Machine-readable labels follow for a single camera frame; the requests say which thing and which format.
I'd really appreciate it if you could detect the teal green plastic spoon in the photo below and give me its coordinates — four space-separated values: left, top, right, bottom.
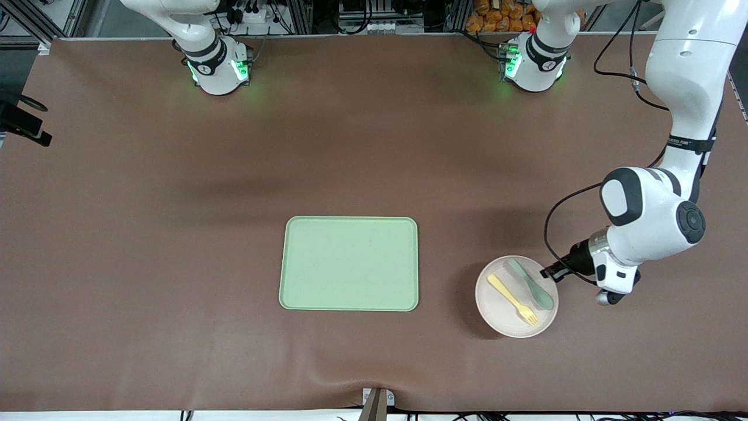
506 258 553 310

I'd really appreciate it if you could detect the yellow plastic fork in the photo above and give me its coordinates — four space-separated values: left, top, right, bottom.
487 274 539 326

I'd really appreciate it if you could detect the pale pink round plate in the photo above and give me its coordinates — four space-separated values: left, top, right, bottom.
475 256 560 339

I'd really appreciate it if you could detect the light green rectangular tray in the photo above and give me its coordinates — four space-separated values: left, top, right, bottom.
279 216 420 312

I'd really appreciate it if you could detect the brown table mat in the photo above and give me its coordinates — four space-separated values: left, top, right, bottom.
0 32 748 413

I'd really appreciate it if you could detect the white power strip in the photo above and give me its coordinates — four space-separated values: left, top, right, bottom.
231 5 271 25

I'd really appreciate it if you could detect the orange bread toys pile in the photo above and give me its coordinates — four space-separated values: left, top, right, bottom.
466 0 587 33

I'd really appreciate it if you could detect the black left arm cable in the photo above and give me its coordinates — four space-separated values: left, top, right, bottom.
543 0 670 265

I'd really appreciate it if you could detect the aluminium frame profile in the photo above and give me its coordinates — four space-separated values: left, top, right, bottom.
7 0 54 53

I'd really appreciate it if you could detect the silver clamp bracket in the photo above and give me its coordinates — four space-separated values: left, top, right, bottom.
362 388 396 408

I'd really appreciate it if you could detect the grey camera pole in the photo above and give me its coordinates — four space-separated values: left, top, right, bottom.
358 389 388 421

